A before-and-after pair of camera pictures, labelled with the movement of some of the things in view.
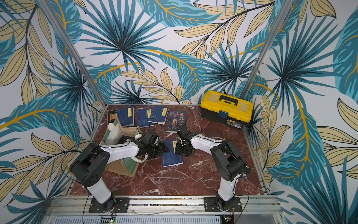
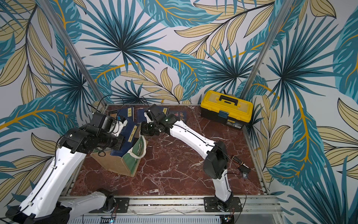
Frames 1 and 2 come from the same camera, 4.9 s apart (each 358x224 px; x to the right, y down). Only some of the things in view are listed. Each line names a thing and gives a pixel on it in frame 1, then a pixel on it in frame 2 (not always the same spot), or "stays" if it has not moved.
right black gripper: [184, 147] → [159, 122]
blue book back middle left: [143, 116] stays
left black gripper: [162, 149] → [120, 139]
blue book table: [170, 158] → [129, 131]
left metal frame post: [72, 50] stays
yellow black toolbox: [226, 108] stays
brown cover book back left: [112, 115] stays
